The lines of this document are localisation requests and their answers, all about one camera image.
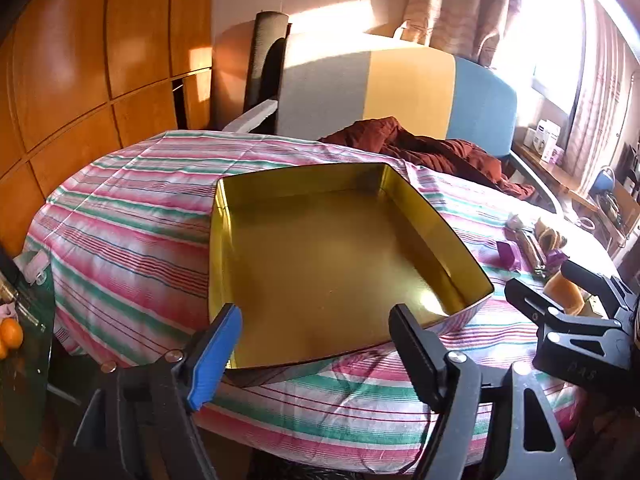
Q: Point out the blue folding chair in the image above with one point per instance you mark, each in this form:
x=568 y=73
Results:
x=604 y=180

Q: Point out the yellow sponge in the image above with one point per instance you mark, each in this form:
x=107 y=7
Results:
x=562 y=292

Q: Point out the wooden wardrobe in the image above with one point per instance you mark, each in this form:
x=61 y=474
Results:
x=75 y=60

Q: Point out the white cardboard box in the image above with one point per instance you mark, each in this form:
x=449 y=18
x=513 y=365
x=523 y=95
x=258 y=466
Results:
x=546 y=132

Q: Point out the striped table cloth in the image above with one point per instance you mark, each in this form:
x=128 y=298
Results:
x=125 y=240

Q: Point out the glass side table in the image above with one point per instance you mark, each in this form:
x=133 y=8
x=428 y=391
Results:
x=27 y=385

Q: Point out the orange fruit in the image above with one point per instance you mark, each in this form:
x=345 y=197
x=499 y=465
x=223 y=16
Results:
x=11 y=334

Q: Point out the beige patterned curtain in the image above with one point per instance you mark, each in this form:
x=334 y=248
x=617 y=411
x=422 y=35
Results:
x=600 y=85
x=450 y=5

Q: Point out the black rolled mat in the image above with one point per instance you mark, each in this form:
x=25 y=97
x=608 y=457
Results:
x=262 y=50

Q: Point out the yellow knitted scrunchie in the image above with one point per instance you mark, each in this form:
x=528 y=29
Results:
x=550 y=232

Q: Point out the wooden desk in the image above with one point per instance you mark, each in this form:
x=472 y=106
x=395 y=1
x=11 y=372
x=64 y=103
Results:
x=555 y=175

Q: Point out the dark red jacket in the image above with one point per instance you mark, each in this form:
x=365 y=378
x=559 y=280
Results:
x=440 y=152

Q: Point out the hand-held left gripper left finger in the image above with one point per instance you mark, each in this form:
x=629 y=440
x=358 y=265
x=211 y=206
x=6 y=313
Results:
x=215 y=360

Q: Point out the grey yellow blue sofa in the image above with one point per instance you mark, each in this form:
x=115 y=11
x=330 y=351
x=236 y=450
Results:
x=400 y=90

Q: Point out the bright window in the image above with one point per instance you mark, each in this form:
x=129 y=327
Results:
x=545 y=35

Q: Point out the purple cardboard box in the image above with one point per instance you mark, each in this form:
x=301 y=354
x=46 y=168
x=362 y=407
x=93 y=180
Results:
x=552 y=154

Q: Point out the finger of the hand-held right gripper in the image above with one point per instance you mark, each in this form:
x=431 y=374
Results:
x=600 y=285
x=530 y=305

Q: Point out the gold tin box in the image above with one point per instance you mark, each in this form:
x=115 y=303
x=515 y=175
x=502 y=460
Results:
x=325 y=260

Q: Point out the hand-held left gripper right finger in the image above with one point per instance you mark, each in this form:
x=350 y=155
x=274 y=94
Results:
x=412 y=350

